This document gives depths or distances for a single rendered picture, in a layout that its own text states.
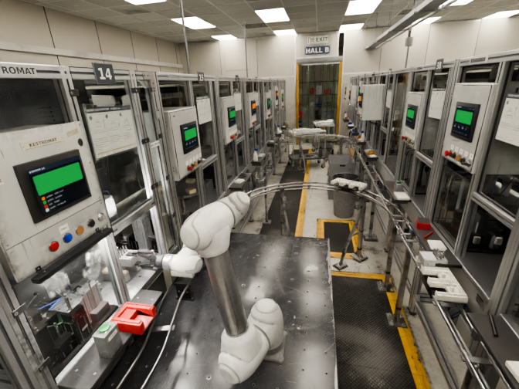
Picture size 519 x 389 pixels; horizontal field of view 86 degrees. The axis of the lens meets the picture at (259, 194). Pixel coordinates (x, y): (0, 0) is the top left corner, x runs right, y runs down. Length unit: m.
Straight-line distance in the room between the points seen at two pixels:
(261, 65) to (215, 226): 8.79
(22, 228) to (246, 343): 0.90
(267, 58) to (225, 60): 1.37
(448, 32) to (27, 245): 9.93
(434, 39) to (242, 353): 9.48
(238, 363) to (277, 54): 8.95
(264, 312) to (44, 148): 1.10
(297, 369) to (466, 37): 9.61
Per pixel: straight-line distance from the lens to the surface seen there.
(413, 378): 2.53
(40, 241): 1.24
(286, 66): 9.52
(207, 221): 1.02
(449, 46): 10.08
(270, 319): 1.41
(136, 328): 1.49
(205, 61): 10.16
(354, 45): 9.54
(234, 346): 1.29
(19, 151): 1.18
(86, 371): 1.47
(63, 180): 1.25
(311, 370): 1.56
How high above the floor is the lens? 1.93
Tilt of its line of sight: 21 degrees down
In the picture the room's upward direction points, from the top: 3 degrees counter-clockwise
